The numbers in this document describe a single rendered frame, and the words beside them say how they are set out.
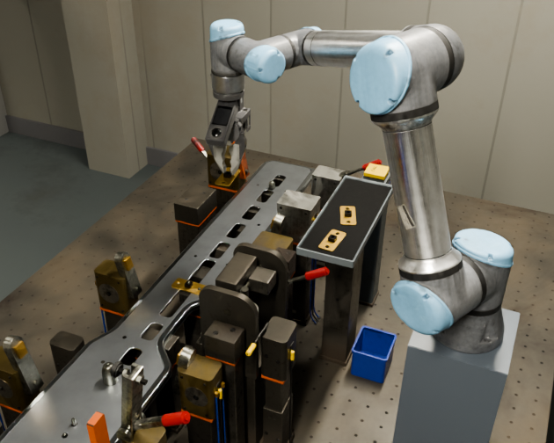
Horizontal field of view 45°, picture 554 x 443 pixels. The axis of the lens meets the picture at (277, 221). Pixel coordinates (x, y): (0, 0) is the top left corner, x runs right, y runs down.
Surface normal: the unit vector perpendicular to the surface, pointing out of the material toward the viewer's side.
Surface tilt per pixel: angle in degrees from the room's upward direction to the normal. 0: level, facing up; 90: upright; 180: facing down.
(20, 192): 0
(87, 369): 0
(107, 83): 90
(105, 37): 90
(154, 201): 0
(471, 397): 90
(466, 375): 90
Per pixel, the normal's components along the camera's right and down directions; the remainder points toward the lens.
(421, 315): -0.72, 0.48
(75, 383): 0.00, -0.83
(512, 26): -0.40, 0.50
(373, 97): -0.78, 0.23
